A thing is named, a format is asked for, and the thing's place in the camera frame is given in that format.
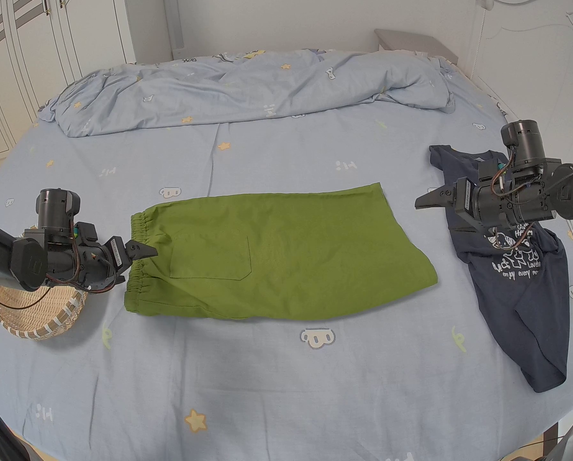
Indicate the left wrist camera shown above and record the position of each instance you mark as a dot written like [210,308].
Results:
[88,233]

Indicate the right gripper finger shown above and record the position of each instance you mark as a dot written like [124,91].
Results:
[437,198]
[469,224]

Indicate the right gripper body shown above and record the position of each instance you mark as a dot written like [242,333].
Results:
[488,204]

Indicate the white wardrobe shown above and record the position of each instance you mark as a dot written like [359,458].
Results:
[27,41]

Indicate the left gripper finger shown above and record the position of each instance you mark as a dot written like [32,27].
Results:
[137,250]

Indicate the round woven basket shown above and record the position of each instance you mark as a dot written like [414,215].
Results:
[31,323]

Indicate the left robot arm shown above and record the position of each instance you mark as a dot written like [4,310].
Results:
[27,262]

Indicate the green shorts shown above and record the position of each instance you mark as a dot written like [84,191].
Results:
[291,257]

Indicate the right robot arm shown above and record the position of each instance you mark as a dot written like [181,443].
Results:
[567,192]

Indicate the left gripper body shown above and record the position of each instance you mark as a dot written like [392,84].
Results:
[92,267]

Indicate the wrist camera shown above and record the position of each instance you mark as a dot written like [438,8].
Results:
[489,171]
[88,233]

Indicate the grey bedside table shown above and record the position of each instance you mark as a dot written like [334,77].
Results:
[411,41]

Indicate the dark blue printed T-shirt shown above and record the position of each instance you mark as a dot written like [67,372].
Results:
[521,305]

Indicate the bed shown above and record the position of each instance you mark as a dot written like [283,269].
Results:
[286,392]

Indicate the pale blue quilt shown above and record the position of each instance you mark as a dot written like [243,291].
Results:
[219,94]

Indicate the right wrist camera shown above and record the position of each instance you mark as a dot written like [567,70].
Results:
[489,171]

